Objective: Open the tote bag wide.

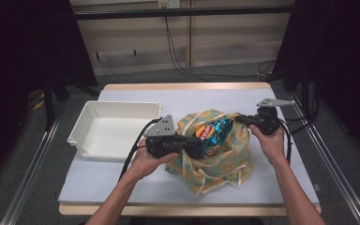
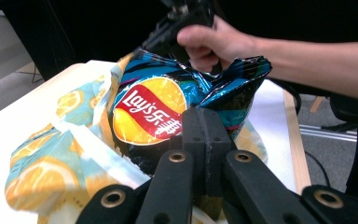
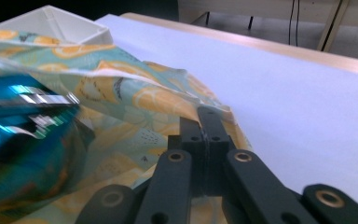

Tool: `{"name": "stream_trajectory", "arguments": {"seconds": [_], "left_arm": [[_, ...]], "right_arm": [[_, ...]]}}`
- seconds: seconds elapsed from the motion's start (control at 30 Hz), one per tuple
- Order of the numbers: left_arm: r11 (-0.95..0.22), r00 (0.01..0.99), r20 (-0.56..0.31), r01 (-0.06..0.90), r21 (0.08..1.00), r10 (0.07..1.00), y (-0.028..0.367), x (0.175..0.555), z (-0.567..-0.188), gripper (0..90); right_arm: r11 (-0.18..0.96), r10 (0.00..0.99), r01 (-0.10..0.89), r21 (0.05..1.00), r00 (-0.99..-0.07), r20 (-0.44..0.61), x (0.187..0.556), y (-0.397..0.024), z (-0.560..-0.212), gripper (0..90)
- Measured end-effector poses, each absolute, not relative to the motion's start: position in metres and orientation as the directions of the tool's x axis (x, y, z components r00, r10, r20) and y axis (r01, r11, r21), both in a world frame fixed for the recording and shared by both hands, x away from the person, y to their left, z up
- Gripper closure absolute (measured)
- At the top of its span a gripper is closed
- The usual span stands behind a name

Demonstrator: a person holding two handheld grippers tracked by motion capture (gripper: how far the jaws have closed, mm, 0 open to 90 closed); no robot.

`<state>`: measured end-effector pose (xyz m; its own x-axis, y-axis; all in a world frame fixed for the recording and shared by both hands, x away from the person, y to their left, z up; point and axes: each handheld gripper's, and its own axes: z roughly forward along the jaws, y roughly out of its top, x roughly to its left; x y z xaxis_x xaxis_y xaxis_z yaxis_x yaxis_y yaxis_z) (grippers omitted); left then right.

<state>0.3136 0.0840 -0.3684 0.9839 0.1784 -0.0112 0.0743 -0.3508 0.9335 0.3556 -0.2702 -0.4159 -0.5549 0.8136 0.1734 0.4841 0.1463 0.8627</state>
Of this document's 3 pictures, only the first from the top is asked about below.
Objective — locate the wooden table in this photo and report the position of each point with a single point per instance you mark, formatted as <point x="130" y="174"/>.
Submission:
<point x="184" y="85"/>

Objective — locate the white wall outlet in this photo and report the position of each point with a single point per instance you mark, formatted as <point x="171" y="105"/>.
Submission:
<point x="168" y="3"/>

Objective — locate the black metal stand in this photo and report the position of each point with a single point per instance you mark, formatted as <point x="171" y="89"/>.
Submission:
<point x="49" y="106"/>

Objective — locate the pale blue table mat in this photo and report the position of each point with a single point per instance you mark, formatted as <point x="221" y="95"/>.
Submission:
<point x="106" y="181"/>

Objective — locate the aluminium floor rail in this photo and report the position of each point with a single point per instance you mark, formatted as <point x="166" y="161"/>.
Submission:
<point x="31" y="175"/>
<point x="337" y="168"/>

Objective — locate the orange patterned cloth bag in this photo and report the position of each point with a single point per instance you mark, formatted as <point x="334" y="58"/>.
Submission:
<point x="218" y="172"/>

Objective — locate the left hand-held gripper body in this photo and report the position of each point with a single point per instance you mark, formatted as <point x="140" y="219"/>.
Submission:
<point x="164" y="145"/>

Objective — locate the white plastic bin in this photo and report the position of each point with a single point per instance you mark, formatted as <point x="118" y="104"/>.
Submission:
<point x="112" y="131"/>

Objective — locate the black horizontal bar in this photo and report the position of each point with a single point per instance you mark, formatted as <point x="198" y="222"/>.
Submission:
<point x="184" y="12"/>

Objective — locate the blue chip bag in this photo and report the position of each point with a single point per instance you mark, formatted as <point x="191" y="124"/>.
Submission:
<point x="214" y="132"/>

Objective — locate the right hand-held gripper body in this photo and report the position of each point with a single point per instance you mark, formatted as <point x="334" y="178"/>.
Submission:
<point x="267" y="120"/>

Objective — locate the person's right hand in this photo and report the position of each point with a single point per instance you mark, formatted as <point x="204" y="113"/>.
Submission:
<point x="272" y="146"/>

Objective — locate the black curtain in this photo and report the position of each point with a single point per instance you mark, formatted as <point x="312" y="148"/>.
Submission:
<point x="18" y="47"/>
<point x="340" y="47"/>

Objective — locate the person's left hand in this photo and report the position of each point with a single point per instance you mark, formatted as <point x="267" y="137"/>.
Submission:
<point x="147" y="162"/>

